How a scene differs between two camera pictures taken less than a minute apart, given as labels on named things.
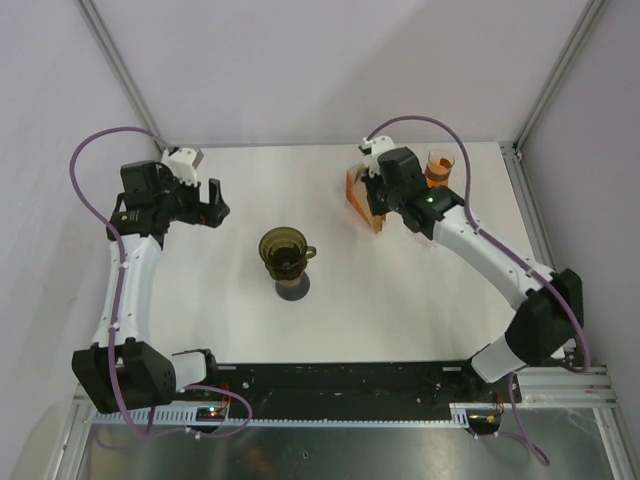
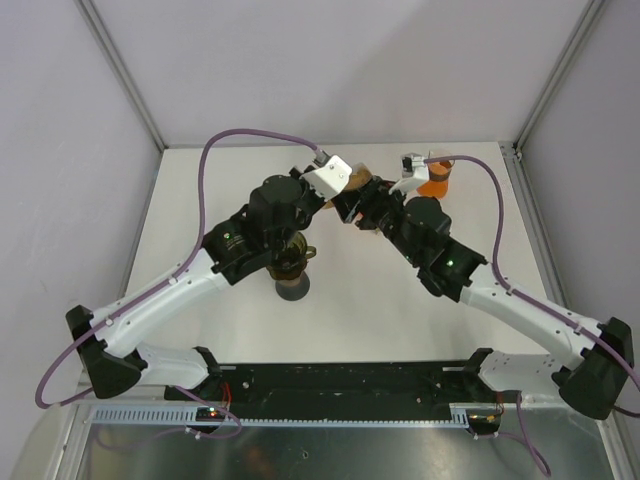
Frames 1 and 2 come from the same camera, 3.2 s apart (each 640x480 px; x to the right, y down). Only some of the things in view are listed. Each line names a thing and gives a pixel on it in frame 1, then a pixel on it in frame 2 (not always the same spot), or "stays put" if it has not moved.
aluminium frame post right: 572,45 stays put
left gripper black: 207,214 to 317,199
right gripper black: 376,206 to 367,201
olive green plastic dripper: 285,252 stays put
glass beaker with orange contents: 438,169 stays put
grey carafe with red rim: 293,289 stays put
